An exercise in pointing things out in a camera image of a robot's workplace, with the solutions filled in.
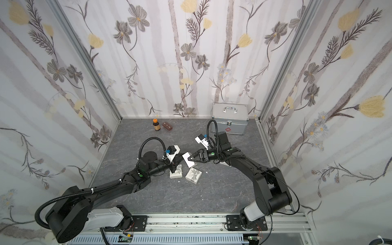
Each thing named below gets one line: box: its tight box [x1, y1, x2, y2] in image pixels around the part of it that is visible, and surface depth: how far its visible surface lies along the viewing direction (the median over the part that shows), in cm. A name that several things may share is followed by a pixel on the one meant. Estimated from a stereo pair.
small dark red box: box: [161, 121, 173, 131], surface depth 116 cm
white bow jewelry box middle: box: [185, 166, 203, 185], surface depth 89 cm
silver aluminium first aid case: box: [210, 102, 250, 135], surface depth 107 cm
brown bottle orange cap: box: [152, 118, 161, 131], surface depth 111 cm
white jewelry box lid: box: [181, 151, 195, 168], surface depth 75 cm
